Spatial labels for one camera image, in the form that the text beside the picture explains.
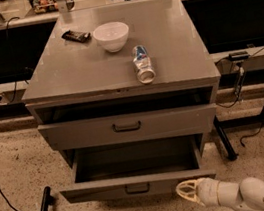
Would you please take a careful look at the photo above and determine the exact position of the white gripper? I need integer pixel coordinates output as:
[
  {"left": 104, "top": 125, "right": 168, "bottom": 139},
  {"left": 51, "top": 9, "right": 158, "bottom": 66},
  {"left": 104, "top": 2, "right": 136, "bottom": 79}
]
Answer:
[{"left": 176, "top": 177, "right": 242, "bottom": 207}]

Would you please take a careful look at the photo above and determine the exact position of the grey drawer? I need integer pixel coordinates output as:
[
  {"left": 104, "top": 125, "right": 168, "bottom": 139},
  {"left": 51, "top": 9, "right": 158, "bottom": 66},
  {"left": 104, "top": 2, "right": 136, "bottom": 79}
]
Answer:
[
  {"left": 61, "top": 135, "right": 216, "bottom": 203},
  {"left": 38, "top": 104, "right": 216, "bottom": 151}
]

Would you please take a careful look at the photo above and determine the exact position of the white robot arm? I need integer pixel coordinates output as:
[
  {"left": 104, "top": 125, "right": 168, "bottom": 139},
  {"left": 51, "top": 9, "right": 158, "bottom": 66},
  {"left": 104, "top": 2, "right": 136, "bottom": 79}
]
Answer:
[{"left": 175, "top": 177, "right": 264, "bottom": 211}]

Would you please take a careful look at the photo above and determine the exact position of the grey top drawer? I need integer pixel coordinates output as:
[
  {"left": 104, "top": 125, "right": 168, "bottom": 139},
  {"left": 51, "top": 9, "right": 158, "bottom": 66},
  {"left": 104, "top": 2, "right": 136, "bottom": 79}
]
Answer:
[{"left": 38, "top": 104, "right": 216, "bottom": 151}]

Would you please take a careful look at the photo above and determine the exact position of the grey drawer cabinet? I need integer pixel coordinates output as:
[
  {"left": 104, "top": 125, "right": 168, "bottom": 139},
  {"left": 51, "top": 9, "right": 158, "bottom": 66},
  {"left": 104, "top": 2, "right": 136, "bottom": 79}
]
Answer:
[{"left": 8, "top": 0, "right": 234, "bottom": 183}]

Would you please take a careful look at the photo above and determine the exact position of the black stand leg right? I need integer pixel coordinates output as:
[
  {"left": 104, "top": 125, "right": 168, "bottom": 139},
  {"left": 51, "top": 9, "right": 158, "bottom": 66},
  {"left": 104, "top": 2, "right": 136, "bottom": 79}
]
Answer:
[{"left": 213, "top": 117, "right": 238, "bottom": 161}]

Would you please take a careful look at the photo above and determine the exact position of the silver blue soda can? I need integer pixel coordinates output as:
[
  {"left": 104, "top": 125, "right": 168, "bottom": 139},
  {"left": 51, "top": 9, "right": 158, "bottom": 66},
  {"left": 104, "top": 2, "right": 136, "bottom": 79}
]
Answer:
[{"left": 132, "top": 45, "right": 156, "bottom": 85}]

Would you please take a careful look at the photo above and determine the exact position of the white bowl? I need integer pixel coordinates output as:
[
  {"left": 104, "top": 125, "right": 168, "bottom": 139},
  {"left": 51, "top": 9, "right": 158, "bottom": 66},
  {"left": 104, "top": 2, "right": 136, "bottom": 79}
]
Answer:
[{"left": 93, "top": 21, "right": 130, "bottom": 53}]

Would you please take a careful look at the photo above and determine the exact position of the dark snack bar wrapper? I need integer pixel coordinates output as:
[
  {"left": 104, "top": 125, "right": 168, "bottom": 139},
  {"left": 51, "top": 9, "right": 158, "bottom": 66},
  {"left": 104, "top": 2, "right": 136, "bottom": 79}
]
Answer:
[{"left": 62, "top": 30, "right": 91, "bottom": 43}]

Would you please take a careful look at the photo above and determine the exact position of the colourful snack bag shelf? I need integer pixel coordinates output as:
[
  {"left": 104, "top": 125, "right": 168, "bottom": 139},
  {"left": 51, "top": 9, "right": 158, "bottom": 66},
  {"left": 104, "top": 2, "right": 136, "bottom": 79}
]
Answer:
[{"left": 32, "top": 0, "right": 58, "bottom": 14}]

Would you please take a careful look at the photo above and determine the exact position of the black cable right floor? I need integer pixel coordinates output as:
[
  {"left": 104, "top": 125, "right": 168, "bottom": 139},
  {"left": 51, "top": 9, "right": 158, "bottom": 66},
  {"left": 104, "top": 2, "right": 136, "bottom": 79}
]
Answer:
[{"left": 236, "top": 121, "right": 264, "bottom": 149}]

